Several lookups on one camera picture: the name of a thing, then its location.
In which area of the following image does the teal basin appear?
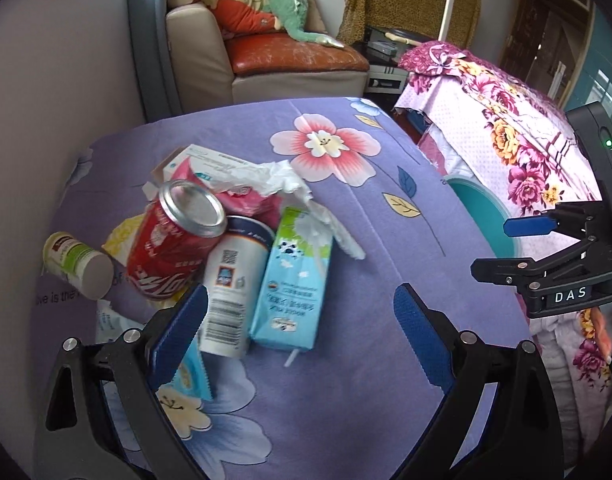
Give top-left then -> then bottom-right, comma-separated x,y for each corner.
446,175 -> 521,261

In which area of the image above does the pink floral blanket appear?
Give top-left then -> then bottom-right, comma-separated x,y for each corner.
393,40 -> 612,396

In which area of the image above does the black stereo unit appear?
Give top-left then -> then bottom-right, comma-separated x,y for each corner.
363,25 -> 411,93

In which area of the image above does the yellow wrapper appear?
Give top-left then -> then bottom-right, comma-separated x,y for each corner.
102,212 -> 149,268

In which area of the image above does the white pole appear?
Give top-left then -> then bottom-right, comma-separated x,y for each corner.
438,0 -> 459,43

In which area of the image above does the beige leather sofa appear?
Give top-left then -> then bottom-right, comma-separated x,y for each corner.
166,0 -> 371,111

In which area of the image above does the person's right hand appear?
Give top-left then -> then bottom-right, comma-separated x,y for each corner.
588,307 -> 612,366

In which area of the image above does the light blue milk carton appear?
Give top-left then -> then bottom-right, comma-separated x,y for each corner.
249,206 -> 334,368

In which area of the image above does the green plush toy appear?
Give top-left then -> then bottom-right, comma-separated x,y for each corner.
256,0 -> 345,50

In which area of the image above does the white tissue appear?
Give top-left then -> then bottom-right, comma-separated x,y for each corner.
221,160 -> 367,261

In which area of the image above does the purple floral bedsheet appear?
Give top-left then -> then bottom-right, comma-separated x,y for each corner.
33,96 -> 536,480

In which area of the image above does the wooden cabinet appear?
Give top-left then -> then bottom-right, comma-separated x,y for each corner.
498,0 -> 596,111

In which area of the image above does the orange seat cushion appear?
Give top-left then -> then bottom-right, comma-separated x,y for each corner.
225,35 -> 371,78

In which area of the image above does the light blue snack wrapper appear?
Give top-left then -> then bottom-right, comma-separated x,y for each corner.
96,299 -> 214,403

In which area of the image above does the orange plush pillow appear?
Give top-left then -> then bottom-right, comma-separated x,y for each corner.
201,0 -> 281,36

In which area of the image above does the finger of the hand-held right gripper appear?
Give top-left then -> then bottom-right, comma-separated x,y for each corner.
503,201 -> 609,241
470,247 -> 594,288

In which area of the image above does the red soda can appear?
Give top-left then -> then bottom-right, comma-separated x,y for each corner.
127,179 -> 228,302

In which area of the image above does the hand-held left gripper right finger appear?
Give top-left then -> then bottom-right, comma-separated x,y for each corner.
393,282 -> 566,480

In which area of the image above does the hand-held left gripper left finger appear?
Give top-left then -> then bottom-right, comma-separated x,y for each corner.
33,284 -> 221,480

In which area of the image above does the white green-label pill bottle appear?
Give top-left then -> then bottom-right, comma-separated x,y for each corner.
42,231 -> 115,300

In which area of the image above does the white barcode paper cup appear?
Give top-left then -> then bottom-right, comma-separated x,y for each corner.
198,215 -> 277,359

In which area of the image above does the white medicine box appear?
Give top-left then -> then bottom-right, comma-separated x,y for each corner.
151,144 -> 259,196

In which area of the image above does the leopard print cloth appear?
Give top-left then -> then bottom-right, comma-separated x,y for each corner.
338,0 -> 481,53

